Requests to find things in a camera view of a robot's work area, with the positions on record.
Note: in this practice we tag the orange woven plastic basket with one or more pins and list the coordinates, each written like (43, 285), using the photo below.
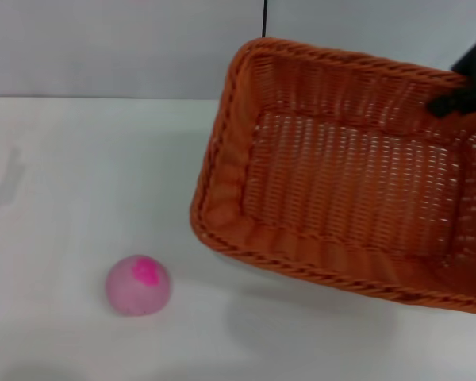
(341, 190)

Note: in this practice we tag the pink peach toy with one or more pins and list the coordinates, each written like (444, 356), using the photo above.
(137, 289)

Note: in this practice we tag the thin black vertical strip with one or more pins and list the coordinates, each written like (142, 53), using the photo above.
(264, 18)

